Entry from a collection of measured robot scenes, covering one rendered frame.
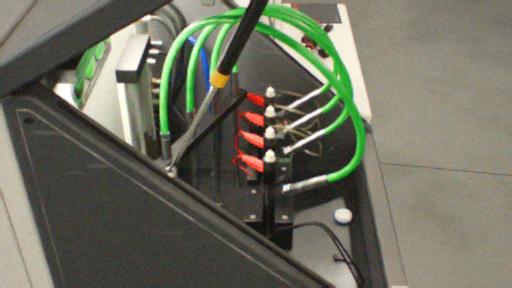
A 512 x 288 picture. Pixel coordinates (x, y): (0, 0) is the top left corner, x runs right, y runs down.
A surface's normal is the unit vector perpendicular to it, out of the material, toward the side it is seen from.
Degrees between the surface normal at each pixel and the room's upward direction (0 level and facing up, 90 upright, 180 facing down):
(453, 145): 0
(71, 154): 90
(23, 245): 90
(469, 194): 0
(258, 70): 90
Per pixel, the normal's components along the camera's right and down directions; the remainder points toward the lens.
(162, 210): -0.03, 0.59
